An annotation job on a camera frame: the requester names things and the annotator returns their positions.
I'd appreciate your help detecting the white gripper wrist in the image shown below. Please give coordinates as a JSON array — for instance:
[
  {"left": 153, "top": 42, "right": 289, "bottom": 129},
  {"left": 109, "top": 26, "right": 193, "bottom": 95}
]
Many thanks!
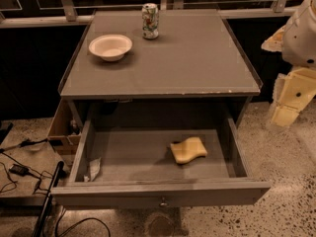
[{"left": 261, "top": 26, "right": 316, "bottom": 127}]

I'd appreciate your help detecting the yellow sponge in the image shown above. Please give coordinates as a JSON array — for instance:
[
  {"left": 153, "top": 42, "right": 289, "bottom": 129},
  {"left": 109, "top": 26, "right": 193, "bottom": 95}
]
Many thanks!
[{"left": 170, "top": 137, "right": 207, "bottom": 164}]

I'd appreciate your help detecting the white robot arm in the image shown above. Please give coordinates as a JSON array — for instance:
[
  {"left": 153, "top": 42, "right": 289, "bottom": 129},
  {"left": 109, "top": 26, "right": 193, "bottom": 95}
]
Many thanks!
[{"left": 261, "top": 0, "right": 316, "bottom": 127}]

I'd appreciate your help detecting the grey cabinet with counter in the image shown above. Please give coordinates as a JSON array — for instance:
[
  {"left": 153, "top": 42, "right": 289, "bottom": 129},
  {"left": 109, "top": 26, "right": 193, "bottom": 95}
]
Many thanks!
[{"left": 60, "top": 9, "right": 262, "bottom": 122}]

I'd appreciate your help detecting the metal drawer knob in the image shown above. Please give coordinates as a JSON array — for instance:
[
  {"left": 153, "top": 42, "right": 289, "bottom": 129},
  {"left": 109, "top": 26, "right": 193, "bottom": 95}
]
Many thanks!
[{"left": 159, "top": 197, "right": 169, "bottom": 208}]

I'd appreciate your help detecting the open grey top drawer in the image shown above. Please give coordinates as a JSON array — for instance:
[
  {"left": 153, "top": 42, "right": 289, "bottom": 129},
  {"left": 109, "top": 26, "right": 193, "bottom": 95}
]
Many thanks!
[{"left": 52, "top": 118, "right": 271, "bottom": 209}]

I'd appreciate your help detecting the green patterned soda can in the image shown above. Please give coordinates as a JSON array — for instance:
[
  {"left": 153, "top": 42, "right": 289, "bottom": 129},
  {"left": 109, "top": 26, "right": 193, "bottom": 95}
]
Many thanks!
[{"left": 141, "top": 3, "right": 159, "bottom": 40}]

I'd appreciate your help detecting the white paper bowl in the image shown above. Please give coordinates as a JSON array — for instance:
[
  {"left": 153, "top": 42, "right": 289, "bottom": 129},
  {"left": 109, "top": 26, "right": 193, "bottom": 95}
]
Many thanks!
[{"left": 89, "top": 35, "right": 132, "bottom": 62}]

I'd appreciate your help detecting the crumpled white paper scrap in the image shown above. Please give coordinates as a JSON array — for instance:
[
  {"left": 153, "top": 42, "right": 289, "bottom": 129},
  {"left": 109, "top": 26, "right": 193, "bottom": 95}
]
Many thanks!
[{"left": 84, "top": 158, "right": 101, "bottom": 182}]

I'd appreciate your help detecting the brown cardboard box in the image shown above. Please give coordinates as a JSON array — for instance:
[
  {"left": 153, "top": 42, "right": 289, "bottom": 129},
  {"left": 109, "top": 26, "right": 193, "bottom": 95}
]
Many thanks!
[{"left": 47, "top": 100, "right": 81, "bottom": 166}]

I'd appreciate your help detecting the black pole stand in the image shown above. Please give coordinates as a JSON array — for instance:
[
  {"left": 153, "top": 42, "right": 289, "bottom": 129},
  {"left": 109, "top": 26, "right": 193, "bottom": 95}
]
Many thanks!
[{"left": 32, "top": 161, "right": 64, "bottom": 237}]

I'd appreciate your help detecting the black power adapter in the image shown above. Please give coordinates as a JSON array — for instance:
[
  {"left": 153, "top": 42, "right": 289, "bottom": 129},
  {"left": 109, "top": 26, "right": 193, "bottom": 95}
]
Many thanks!
[{"left": 9, "top": 164, "right": 29, "bottom": 177}]

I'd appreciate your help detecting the metal window railing frame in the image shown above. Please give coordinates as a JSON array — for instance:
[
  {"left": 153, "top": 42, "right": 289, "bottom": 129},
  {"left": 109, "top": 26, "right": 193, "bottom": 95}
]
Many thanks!
[{"left": 0, "top": 0, "right": 316, "bottom": 30}]

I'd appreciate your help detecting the black cable on floor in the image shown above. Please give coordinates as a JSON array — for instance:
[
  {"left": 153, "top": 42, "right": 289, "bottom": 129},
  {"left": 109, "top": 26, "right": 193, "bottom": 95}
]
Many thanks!
[{"left": 0, "top": 137, "right": 53, "bottom": 196}]

